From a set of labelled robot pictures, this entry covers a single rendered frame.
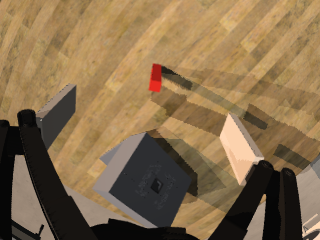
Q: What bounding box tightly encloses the red rectangular block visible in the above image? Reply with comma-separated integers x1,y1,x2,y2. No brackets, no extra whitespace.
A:
149,63,162,92

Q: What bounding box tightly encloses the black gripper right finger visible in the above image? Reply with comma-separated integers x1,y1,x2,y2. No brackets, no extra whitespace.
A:
208,113,303,240

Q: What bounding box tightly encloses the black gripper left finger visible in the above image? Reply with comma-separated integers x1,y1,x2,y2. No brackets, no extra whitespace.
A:
0,83,98,240

